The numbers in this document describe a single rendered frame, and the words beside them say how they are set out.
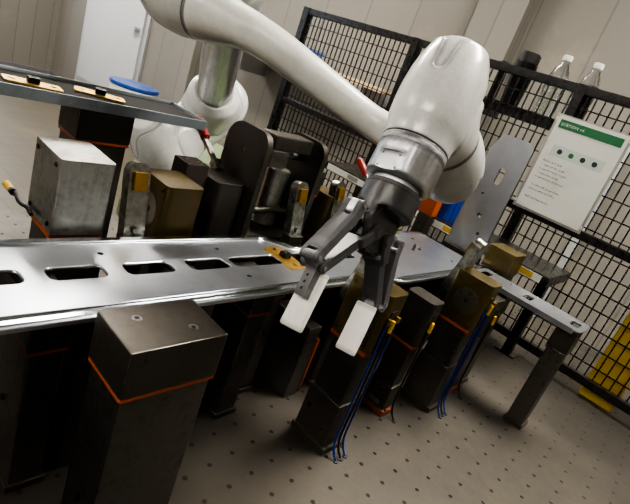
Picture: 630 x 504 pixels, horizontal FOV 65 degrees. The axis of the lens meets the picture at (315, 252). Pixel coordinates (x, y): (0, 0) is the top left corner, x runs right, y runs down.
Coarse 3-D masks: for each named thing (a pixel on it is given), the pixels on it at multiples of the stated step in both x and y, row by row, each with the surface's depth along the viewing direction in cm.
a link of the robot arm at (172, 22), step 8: (144, 0) 89; (152, 0) 86; (160, 0) 85; (168, 0) 84; (176, 0) 83; (144, 8) 92; (152, 8) 88; (160, 8) 86; (168, 8) 84; (176, 8) 83; (152, 16) 90; (160, 16) 87; (168, 16) 85; (176, 16) 84; (160, 24) 90; (168, 24) 87; (176, 24) 86; (176, 32) 88; (184, 32) 86
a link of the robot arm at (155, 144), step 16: (144, 128) 135; (160, 128) 136; (176, 128) 140; (192, 128) 143; (144, 144) 137; (160, 144) 137; (176, 144) 140; (192, 144) 145; (144, 160) 140; (160, 160) 140
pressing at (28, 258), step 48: (0, 240) 64; (48, 240) 68; (96, 240) 72; (144, 240) 78; (192, 240) 85; (240, 240) 92; (432, 240) 142; (0, 288) 55; (48, 288) 58; (96, 288) 62; (144, 288) 66; (192, 288) 70; (240, 288) 75; (288, 288) 81
